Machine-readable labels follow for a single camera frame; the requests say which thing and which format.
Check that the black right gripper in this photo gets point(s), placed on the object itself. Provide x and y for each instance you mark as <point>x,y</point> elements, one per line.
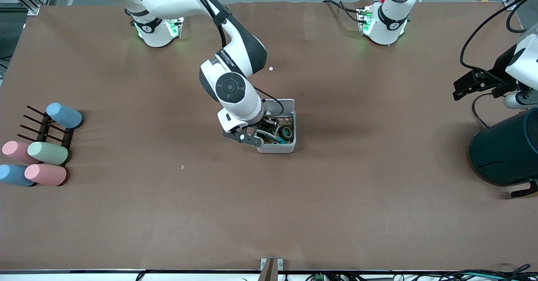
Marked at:
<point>269,126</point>

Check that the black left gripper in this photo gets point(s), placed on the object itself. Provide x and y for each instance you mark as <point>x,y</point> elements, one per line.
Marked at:
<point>499,70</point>

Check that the small white trash bin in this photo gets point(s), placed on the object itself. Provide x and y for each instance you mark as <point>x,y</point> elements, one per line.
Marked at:
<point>277,149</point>

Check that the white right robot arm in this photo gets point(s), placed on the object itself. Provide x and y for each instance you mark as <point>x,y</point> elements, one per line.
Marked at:
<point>235,104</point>

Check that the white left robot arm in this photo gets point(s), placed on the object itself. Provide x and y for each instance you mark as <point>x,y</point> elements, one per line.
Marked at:
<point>393,20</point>

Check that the mixed trash heap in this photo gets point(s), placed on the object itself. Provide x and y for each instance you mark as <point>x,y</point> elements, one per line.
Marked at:
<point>287,121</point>

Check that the large dark teal bin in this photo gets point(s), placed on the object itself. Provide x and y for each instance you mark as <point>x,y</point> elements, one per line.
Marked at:
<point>504,150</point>

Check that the black teal bin foot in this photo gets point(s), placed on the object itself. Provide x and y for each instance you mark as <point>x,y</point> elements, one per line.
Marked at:
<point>523,192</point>

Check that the teal tape roll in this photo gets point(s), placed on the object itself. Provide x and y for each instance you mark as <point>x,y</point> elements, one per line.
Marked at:
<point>291,133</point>

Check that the brown table cover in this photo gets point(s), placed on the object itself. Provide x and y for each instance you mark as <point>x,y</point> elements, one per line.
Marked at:
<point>269,213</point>

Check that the green-lit left base connector plate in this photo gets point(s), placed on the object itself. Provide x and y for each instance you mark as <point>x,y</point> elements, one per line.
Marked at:
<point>365,24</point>

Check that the green-lit base connector plate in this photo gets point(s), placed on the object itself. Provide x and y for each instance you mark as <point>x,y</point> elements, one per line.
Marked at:
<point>173,28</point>
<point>365,24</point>

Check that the green-lit right base connector plate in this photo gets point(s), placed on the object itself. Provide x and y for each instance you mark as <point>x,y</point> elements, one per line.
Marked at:
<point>173,28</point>

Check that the small green terminal connector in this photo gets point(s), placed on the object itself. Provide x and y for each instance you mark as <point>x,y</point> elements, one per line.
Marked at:
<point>320,277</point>

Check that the blue cup with dark rim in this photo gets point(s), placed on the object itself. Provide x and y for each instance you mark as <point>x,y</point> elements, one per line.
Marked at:
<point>65,115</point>

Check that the green plastic cup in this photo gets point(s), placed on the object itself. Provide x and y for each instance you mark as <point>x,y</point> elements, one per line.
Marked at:
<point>48,153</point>

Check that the black cup drying rack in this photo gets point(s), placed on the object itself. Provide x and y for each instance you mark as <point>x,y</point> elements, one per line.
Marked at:
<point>44,131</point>

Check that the pink plastic cup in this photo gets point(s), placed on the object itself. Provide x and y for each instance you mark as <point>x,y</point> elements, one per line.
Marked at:
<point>45,174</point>
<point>14,149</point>

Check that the blue plastic cup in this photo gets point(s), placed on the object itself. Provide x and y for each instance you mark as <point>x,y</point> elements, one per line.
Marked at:
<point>12,175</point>

